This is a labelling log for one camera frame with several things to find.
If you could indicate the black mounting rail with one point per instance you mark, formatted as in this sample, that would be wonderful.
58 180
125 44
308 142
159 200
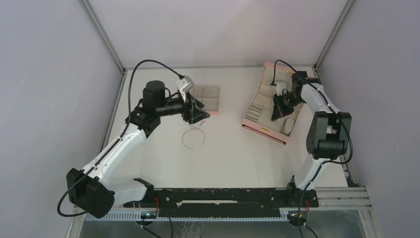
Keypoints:
228 201

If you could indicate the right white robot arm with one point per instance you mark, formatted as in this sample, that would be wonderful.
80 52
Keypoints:
329 134

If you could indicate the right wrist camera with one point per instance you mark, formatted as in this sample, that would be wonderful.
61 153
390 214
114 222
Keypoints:
281 87

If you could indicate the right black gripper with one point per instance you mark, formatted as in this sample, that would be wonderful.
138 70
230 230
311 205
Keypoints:
280 110

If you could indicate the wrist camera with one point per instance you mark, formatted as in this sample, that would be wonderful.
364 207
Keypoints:
184 85
281 87

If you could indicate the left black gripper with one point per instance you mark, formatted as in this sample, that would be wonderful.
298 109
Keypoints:
190 115

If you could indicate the white slotted cable duct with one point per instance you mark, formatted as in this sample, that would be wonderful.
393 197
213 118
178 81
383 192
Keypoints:
138 215

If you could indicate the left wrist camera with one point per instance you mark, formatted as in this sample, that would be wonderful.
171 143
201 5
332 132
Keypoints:
184 85

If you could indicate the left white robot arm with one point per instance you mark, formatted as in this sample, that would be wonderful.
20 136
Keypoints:
89 188

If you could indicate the pink compartment tray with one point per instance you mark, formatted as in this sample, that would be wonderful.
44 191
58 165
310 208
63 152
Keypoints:
209 96

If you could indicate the pink jewelry box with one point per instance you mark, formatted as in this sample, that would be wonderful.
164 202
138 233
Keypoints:
258 116

